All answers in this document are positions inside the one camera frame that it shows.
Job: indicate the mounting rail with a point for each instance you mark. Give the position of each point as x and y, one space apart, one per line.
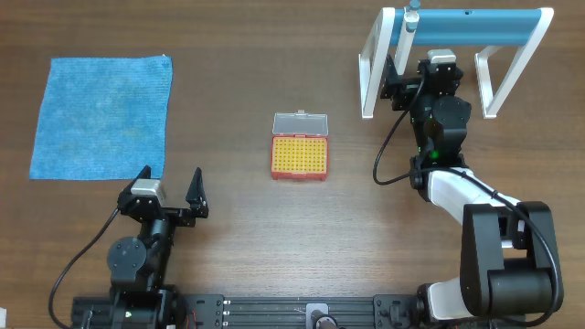
274 310

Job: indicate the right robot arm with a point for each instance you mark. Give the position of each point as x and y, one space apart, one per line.
507 274

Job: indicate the white and blue stand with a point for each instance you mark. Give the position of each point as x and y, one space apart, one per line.
480 27

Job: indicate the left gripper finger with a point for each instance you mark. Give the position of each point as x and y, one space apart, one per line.
144 173
197 189

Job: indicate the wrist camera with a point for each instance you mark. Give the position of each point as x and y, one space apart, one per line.
146 187
442 56

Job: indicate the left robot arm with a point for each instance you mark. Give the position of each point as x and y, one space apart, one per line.
125 256

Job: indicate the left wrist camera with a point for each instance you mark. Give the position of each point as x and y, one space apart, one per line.
146 187

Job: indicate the white pipette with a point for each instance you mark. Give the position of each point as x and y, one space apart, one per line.
406 45

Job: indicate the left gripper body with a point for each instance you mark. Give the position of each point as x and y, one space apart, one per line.
183 215

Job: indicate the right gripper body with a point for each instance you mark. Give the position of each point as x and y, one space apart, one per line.
439 80

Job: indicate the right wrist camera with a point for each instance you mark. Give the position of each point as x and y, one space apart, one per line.
442 56

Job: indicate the blue cloth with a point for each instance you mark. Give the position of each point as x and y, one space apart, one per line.
100 119

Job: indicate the red and yellow tip box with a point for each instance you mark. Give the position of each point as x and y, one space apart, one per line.
299 157

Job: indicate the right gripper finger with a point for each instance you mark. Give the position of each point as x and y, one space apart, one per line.
391 68

